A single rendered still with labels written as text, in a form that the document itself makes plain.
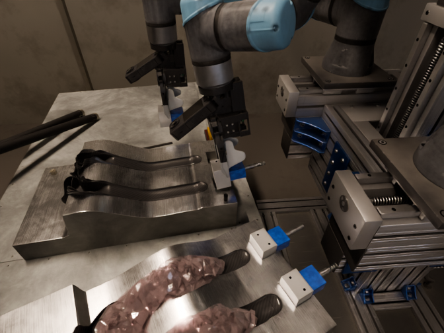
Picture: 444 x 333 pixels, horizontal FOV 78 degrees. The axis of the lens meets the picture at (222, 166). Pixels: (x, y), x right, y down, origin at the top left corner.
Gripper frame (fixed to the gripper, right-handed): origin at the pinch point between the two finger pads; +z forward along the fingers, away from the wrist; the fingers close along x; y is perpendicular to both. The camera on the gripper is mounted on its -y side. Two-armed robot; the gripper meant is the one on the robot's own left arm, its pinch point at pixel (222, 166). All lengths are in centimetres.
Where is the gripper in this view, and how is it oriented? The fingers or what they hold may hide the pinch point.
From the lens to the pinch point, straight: 65.9
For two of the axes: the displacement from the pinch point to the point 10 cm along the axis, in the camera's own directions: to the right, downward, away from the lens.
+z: 1.7, 8.1, 5.6
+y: 9.7, -2.4, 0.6
